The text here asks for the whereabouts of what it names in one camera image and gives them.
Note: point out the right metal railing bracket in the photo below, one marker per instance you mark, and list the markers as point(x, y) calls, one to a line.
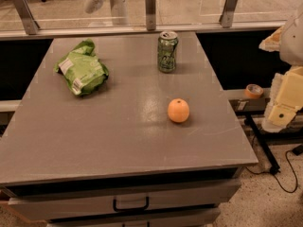
point(227, 16)

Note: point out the metal railing bracket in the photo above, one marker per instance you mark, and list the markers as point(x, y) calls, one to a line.
point(28, 21)
point(227, 16)
point(150, 6)

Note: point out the left metal railing bracket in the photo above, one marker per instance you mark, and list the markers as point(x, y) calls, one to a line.
point(28, 21)

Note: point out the orange fruit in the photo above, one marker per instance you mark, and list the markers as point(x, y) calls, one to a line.
point(178, 110)

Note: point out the middle metal railing bracket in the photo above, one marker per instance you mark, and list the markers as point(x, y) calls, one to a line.
point(150, 6)

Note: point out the black table leg stand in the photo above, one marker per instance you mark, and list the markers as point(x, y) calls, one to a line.
point(274, 169)

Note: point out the orange tape roll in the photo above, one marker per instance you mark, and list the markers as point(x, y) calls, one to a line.
point(253, 91)

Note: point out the green rice chip bag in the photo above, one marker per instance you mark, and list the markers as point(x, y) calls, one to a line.
point(82, 69)

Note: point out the grey upper drawer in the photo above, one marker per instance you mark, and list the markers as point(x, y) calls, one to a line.
point(121, 200)

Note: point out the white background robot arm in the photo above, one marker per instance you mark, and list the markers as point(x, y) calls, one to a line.
point(118, 9)

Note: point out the green soda can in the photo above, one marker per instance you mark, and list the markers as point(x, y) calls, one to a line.
point(166, 51)

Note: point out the grey lower drawer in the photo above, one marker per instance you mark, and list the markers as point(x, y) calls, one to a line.
point(177, 218)

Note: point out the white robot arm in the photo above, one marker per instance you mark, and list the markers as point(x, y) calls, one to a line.
point(286, 92)

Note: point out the grey drawer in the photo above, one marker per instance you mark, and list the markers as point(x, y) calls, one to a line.
point(177, 218)
point(121, 200)

